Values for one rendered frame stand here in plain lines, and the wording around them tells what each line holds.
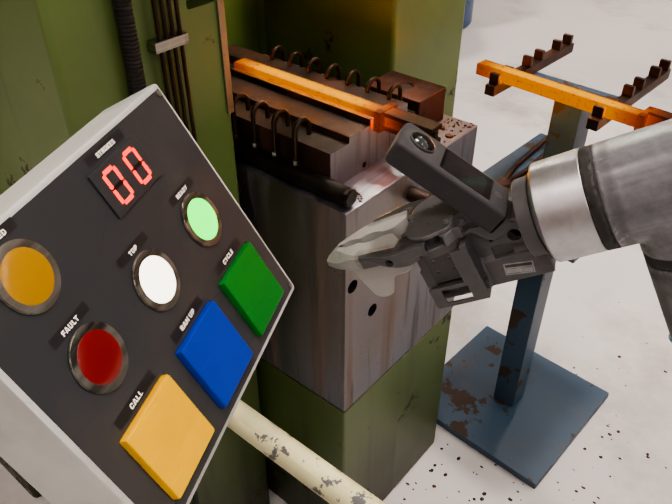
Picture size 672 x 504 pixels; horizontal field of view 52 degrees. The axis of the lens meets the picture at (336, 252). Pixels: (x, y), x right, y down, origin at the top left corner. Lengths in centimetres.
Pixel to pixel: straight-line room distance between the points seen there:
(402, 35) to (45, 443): 103
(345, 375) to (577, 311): 124
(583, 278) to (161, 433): 203
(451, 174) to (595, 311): 180
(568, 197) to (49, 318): 41
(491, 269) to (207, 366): 28
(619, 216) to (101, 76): 62
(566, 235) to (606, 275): 195
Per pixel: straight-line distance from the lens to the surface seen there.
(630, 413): 209
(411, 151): 59
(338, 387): 128
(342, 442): 139
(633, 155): 58
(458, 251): 61
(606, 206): 57
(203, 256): 70
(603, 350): 224
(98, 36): 90
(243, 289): 72
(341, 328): 117
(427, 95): 124
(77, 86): 89
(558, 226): 58
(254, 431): 109
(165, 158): 70
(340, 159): 106
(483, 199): 60
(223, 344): 68
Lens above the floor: 148
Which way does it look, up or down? 37 degrees down
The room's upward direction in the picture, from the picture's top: straight up
